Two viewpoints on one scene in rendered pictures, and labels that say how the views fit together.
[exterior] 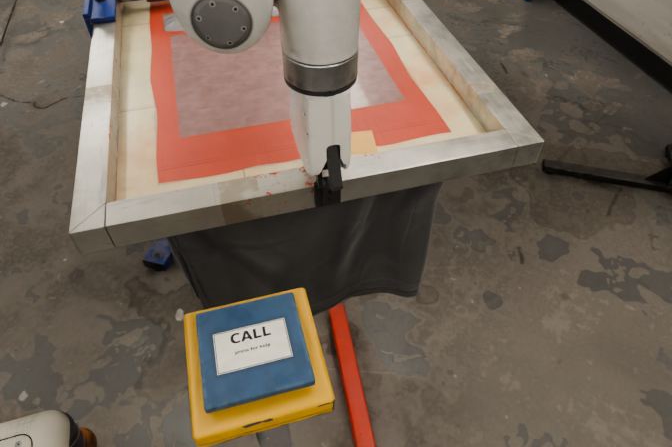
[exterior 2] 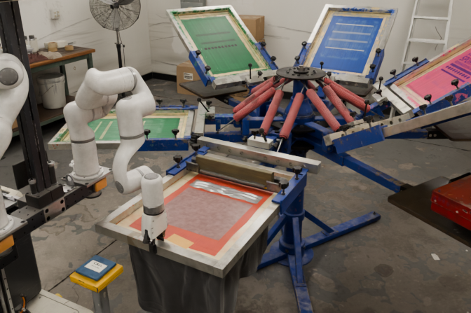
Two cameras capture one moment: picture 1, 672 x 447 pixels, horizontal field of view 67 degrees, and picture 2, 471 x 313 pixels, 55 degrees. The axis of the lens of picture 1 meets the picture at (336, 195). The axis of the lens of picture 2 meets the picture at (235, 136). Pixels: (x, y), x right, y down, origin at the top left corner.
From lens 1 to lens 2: 1.36 m
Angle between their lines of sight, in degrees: 43
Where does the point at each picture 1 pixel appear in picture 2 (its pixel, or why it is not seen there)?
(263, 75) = (193, 212)
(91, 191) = (109, 218)
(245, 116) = (170, 220)
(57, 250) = not seen: hidden behind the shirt
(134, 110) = not seen: hidden behind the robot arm
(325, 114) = (144, 219)
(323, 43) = (144, 200)
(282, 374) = (92, 274)
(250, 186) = (137, 235)
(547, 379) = not seen: outside the picture
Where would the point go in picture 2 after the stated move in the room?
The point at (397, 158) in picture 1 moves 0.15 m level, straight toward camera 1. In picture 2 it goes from (178, 249) to (139, 265)
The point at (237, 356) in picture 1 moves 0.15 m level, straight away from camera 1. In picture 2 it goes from (91, 266) to (115, 241)
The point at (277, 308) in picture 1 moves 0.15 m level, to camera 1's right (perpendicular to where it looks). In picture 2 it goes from (108, 263) to (133, 283)
